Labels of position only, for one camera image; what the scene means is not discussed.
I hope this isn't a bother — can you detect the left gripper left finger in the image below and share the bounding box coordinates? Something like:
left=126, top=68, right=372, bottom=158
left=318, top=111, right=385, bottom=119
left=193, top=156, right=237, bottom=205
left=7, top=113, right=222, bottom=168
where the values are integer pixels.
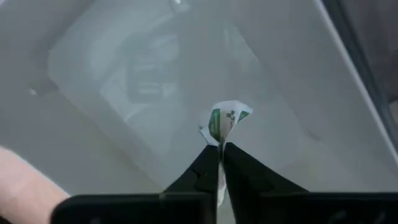
left=51, top=144, right=221, bottom=224

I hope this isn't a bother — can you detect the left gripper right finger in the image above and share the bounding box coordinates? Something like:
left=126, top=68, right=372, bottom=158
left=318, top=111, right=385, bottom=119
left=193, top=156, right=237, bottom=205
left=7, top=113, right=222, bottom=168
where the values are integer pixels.
left=223, top=142, right=398, bottom=224

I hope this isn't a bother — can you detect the white packet green print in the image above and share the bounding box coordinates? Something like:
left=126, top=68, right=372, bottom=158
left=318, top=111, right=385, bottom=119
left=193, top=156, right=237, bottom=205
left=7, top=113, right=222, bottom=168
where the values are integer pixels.
left=198, top=100, right=253, bottom=206

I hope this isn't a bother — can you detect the translucent light grey bin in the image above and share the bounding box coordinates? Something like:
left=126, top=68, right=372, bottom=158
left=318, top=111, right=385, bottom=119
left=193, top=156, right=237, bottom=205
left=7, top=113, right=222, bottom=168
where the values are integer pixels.
left=0, top=0, right=398, bottom=194

